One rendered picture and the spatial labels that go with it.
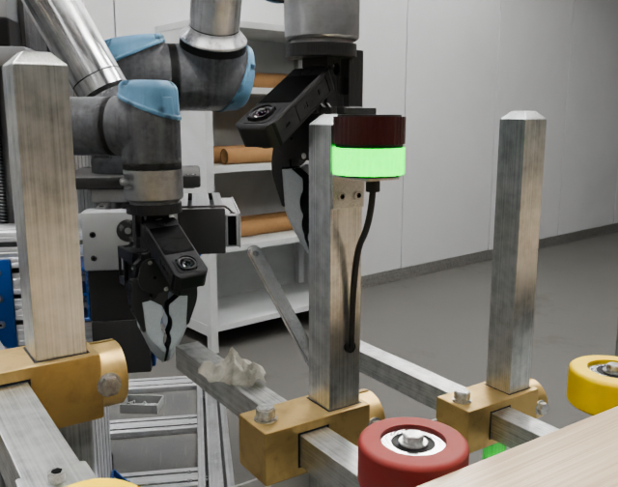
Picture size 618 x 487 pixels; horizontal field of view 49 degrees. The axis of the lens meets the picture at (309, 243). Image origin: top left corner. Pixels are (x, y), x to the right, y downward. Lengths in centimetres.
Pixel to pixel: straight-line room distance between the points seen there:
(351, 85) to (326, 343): 27
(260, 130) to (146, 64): 60
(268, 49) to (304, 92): 324
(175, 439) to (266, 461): 148
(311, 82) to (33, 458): 42
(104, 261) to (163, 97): 32
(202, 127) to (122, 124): 229
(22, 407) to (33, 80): 21
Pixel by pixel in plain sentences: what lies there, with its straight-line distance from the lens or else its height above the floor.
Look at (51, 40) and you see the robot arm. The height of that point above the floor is 124.
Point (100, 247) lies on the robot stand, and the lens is 107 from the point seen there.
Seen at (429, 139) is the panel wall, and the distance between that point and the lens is 483.
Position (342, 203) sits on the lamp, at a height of 106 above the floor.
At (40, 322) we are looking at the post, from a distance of 51.
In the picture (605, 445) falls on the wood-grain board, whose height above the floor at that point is 90.
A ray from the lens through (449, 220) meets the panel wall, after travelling 508.
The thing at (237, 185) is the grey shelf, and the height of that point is 75.
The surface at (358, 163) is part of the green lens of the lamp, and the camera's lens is 55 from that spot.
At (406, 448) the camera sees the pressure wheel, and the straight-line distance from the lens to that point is 52.
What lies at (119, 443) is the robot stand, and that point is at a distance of 210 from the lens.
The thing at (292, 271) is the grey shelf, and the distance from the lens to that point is 408.
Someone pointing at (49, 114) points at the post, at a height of 114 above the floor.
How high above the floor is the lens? 114
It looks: 11 degrees down
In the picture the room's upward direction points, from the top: straight up
